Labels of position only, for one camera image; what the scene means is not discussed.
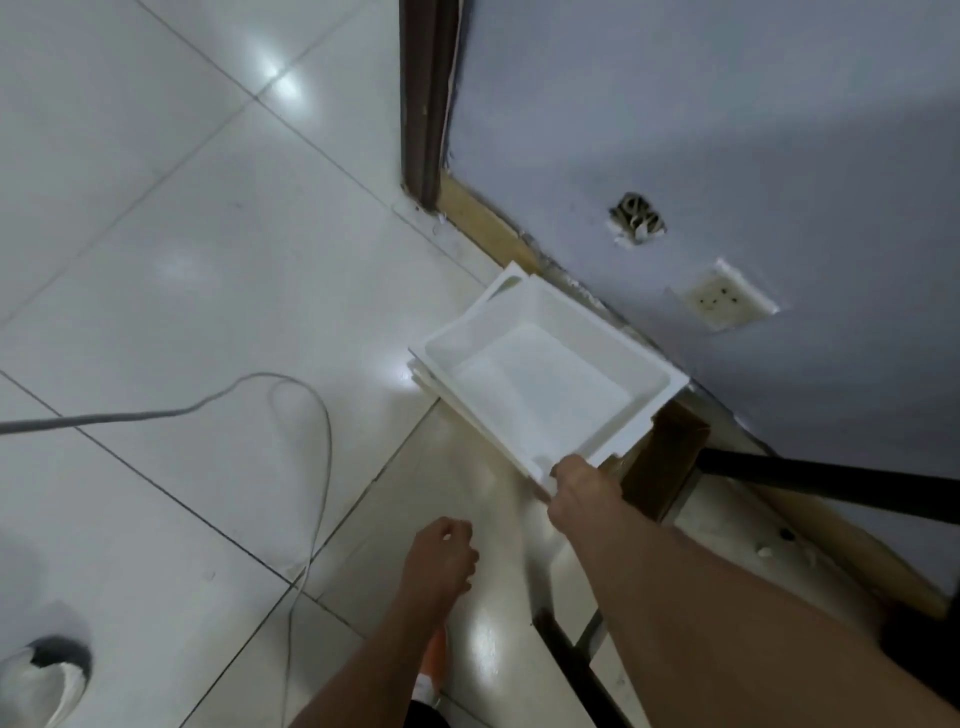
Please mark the person's left hand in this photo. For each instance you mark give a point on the person's left hand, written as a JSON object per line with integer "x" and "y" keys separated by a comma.
{"x": 439, "y": 559}

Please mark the orange and white shoe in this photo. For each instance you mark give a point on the orange and white shoe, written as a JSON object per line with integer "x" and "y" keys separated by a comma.
{"x": 433, "y": 664}

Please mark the person's left forearm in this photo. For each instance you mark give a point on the person's left forearm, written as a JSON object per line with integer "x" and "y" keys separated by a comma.
{"x": 367, "y": 667}

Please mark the black metal bar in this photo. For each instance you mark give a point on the black metal bar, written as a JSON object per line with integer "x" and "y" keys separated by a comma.
{"x": 832, "y": 480}

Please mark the black metal frame leg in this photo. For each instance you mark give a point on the black metal frame leg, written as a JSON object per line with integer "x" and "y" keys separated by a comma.
{"x": 581, "y": 679}

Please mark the person's right thumb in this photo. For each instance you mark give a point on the person's right thumb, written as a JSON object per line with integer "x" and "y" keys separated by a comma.
{"x": 574, "y": 469}

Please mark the brown cardboard box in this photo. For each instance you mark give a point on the brown cardboard box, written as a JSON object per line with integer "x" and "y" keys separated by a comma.
{"x": 667, "y": 457}

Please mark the white and grey shoe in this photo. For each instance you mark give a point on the white and grey shoe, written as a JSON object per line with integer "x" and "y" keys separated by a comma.
{"x": 41, "y": 679}

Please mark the broken wall outlet hole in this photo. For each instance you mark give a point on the broken wall outlet hole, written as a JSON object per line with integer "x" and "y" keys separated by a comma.
{"x": 637, "y": 217}

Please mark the white wall socket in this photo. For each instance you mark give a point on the white wall socket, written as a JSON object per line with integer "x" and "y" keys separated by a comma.
{"x": 724, "y": 295}

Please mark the person's right hand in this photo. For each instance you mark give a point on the person's right hand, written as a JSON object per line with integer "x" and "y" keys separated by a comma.
{"x": 586, "y": 501}

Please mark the white plastic tray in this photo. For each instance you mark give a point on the white plastic tray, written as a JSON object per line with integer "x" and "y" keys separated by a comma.
{"x": 544, "y": 382}
{"x": 450, "y": 352}

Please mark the person's left fingers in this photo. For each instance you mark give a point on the person's left fingers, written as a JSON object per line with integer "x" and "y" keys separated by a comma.
{"x": 463, "y": 551}

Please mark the dark brown door frame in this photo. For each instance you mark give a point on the dark brown door frame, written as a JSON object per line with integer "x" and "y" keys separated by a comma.
{"x": 426, "y": 97}

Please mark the person's right forearm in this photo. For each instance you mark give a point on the person's right forearm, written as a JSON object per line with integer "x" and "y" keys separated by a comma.
{"x": 735, "y": 637}

